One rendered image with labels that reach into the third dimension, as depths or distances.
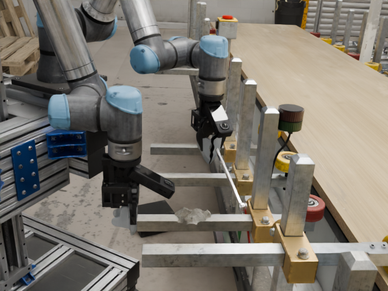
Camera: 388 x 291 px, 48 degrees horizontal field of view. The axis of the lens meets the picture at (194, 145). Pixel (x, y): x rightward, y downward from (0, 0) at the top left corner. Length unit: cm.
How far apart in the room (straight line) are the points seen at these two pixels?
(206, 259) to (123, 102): 35
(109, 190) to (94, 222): 162
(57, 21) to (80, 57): 9
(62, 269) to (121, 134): 113
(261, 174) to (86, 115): 43
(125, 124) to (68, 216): 180
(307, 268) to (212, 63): 59
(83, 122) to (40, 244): 126
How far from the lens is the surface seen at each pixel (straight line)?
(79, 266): 197
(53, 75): 149
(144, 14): 116
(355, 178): 128
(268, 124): 101
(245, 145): 130
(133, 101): 91
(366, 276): 61
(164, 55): 115
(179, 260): 80
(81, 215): 267
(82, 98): 94
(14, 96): 165
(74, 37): 103
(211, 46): 116
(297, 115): 101
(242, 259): 82
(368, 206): 115
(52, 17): 102
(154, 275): 222
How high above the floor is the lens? 145
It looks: 24 degrees down
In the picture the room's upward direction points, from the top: 3 degrees clockwise
